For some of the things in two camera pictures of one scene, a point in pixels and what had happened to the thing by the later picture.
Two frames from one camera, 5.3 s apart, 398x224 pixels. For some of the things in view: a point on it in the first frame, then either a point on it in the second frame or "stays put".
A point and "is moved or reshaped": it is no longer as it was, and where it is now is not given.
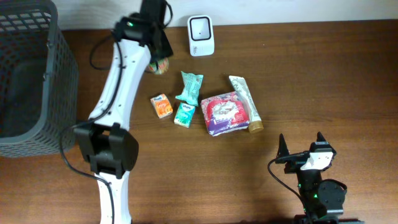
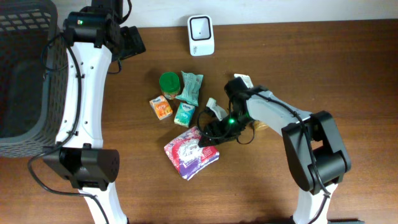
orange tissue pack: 161,105 stays put
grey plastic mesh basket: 38,79 stays put
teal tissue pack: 185,114 stays put
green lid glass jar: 159,67 → 170,84
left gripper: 166,48 → 134,42
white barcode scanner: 201,35 stays put
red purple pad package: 224,114 is moved or reshaped
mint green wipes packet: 192,85 stays put
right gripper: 293,165 → 226,135
